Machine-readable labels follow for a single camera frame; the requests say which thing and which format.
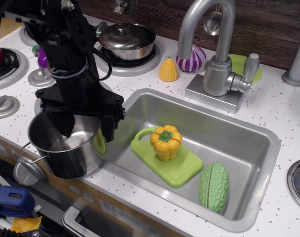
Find front right stove burner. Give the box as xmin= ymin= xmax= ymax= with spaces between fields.
xmin=34 ymin=81 xmax=112 ymax=115

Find stove burner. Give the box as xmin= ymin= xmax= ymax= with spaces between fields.
xmin=0 ymin=48 xmax=29 ymax=90
xmin=19 ymin=25 xmax=39 ymax=47
xmin=34 ymin=81 xmax=112 ymax=115
xmin=94 ymin=44 xmax=161 ymax=77

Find silver oven door handle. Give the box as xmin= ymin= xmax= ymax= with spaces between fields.
xmin=61 ymin=206 xmax=98 ymax=237

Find purple toy eggplant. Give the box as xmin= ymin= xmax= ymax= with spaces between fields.
xmin=32 ymin=45 xmax=48 ymax=68

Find purple striped toy onion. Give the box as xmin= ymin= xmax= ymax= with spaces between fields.
xmin=176 ymin=45 xmax=207 ymax=72

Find hanging silver ladle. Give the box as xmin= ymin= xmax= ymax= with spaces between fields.
xmin=204 ymin=4 xmax=222 ymax=36

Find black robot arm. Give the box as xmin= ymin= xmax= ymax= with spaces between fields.
xmin=19 ymin=0 xmax=125 ymax=142

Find silver sink basin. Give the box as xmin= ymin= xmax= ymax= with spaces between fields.
xmin=102 ymin=89 xmax=280 ymax=232

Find silver countertop knob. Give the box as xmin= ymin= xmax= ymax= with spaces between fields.
xmin=28 ymin=67 xmax=55 ymax=87
xmin=0 ymin=95 xmax=20 ymax=119

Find yellow toy corn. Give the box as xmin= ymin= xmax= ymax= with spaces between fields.
xmin=159 ymin=58 xmax=178 ymax=82

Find front left stove burner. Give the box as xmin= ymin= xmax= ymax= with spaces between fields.
xmin=0 ymin=48 xmax=29 ymax=90

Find steel pan with lid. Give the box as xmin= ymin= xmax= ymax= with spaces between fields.
xmin=98 ymin=23 xmax=156 ymax=60

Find silver toy faucet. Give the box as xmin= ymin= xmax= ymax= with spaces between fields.
xmin=177 ymin=0 xmax=260 ymax=114

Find back left stove burner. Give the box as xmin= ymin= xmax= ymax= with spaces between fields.
xmin=19 ymin=25 xmax=39 ymax=47

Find silver post with base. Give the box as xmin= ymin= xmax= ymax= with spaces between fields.
xmin=282 ymin=46 xmax=300 ymax=87

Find green toy bitter gourd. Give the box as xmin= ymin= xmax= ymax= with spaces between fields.
xmin=198 ymin=161 xmax=229 ymax=213

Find blue clamp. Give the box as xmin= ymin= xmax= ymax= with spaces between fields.
xmin=0 ymin=186 xmax=36 ymax=217

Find green plastic plate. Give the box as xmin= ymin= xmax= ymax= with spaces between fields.
xmin=228 ymin=54 xmax=262 ymax=84

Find silver oven front knob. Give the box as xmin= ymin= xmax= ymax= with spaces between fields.
xmin=13 ymin=157 xmax=46 ymax=186

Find yellow cloth piece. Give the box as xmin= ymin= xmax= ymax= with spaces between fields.
xmin=10 ymin=216 xmax=42 ymax=233

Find back right stove burner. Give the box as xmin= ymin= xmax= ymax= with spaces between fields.
xmin=94 ymin=44 xmax=161 ymax=77

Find green plastic cutting board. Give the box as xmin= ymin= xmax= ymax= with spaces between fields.
xmin=130 ymin=126 xmax=204 ymax=188

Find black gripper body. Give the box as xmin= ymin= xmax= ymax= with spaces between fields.
xmin=35 ymin=82 xmax=126 ymax=121

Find yellow toy bell pepper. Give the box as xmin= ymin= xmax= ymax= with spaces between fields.
xmin=150 ymin=125 xmax=182 ymax=161

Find stainless steel pot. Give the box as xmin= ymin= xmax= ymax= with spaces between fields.
xmin=18 ymin=112 xmax=106 ymax=179

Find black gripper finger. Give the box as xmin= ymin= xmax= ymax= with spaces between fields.
xmin=47 ymin=112 xmax=75 ymax=138
xmin=100 ymin=116 xmax=120 ymax=142

